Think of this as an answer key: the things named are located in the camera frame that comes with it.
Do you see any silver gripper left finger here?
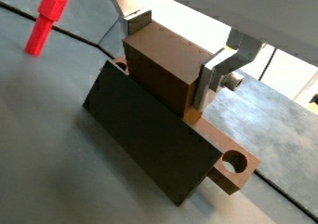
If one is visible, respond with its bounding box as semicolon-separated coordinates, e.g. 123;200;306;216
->
111;0;151;36

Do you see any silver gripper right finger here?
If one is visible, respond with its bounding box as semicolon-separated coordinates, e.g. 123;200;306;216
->
193;29;263;111

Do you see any brown T-shaped block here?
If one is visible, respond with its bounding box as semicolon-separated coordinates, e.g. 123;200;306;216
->
115;21;259;194

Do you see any red peg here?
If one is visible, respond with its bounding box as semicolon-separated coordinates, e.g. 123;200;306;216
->
26;0;68;56

